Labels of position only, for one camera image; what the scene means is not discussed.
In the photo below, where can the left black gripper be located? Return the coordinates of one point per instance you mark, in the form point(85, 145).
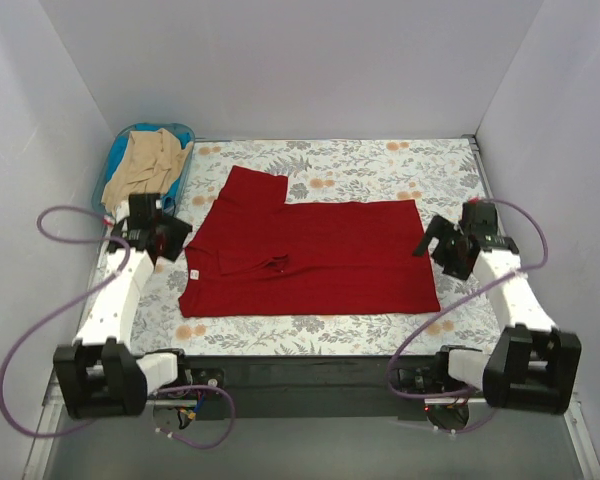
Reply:
point(172, 237)

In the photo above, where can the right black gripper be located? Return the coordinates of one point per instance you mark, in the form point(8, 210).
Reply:
point(450, 247)

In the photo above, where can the red t shirt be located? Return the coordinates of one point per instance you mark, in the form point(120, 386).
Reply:
point(256, 254)

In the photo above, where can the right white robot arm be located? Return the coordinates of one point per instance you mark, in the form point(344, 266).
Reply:
point(533, 365)

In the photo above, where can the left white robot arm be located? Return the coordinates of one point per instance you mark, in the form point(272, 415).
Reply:
point(98, 374)

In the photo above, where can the beige t shirt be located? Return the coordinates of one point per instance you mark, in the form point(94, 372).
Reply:
point(152, 162)

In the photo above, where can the blue plastic basket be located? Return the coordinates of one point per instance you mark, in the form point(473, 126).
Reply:
point(171, 199)

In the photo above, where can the blue t shirt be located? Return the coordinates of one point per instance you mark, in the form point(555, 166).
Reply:
point(147, 158)

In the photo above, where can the floral table mat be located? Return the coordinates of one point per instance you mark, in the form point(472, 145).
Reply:
point(439, 175)

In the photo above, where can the aluminium rail frame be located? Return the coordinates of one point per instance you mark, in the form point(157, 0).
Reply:
point(512, 445)

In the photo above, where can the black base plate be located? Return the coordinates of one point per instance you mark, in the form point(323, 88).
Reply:
point(263, 387)

